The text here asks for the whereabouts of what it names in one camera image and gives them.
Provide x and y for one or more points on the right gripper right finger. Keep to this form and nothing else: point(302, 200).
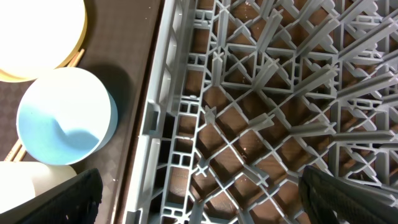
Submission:
point(328, 199)

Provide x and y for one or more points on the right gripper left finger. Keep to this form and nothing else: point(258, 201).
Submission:
point(76, 200)

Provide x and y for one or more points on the small white cup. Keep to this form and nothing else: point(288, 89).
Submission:
point(23, 181)

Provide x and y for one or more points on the light blue bowl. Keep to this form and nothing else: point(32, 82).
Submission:
point(65, 116)

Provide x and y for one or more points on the grey plastic dishwasher rack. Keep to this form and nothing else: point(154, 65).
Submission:
point(243, 95)

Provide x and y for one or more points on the yellow round plate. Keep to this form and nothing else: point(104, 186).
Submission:
point(38, 36)

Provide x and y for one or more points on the dark brown serving tray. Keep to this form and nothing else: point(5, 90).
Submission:
point(115, 49)

